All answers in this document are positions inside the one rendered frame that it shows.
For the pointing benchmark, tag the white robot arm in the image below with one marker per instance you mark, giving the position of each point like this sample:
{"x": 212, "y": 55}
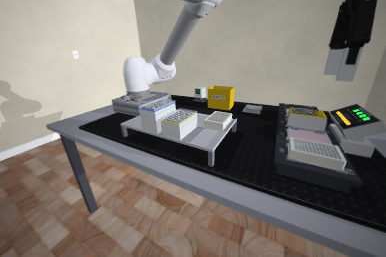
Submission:
{"x": 138, "y": 74}

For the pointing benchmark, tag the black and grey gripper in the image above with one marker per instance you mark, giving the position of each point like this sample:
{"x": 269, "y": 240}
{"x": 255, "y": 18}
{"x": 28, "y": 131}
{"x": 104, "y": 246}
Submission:
{"x": 361, "y": 20}

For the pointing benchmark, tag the pink and pale blue well plate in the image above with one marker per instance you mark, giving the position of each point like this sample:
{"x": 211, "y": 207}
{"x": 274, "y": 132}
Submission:
{"x": 308, "y": 135}

